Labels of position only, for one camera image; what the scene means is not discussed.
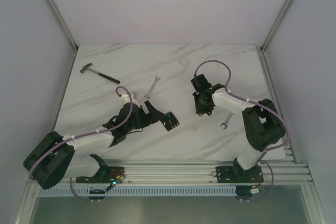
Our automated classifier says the silver wrench centre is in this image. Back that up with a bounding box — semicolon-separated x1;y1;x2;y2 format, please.
144;76;161;99

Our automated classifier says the silver wrench right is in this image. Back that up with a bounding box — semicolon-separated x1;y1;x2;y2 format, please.
220;112;234;130

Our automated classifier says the black handled hammer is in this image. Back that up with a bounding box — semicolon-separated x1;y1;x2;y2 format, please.
79;63;121;84

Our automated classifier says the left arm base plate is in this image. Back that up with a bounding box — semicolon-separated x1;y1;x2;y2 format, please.
76;166;125;184

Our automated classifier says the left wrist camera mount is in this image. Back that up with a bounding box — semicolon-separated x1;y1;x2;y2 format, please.
120;92;140;106

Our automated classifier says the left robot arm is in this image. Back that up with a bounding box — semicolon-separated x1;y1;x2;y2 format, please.
23;101;164;189

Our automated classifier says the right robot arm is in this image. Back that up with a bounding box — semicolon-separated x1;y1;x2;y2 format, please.
191;74;285;182

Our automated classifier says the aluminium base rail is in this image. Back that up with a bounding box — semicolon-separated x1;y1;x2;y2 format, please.
26;161;313;198

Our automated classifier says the black fuse box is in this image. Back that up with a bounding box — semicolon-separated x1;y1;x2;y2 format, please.
160;111;180;131

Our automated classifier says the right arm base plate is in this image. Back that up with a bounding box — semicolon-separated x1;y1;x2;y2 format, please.
215;166;264;184

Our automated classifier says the silver wrench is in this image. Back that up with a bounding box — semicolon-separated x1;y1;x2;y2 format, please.
220;112;234;130
144;76;161;99

